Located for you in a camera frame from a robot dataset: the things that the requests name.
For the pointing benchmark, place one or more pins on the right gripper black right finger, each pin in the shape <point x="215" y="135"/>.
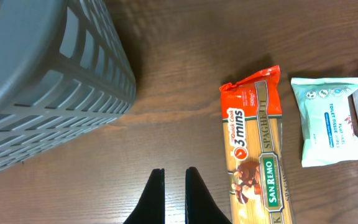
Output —
<point x="200" y="208"/>

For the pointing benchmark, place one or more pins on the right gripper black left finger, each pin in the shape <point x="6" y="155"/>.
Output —
<point x="150" y="208"/>

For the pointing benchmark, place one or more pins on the San Remo spaghetti packet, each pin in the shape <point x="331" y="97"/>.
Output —
<point x="252" y="126"/>

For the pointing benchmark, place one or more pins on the mint green wipes pack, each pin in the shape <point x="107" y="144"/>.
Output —
<point x="326" y="120"/>

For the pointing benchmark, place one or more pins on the grey plastic basket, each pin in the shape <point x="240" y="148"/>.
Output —
<point x="63" y="73"/>

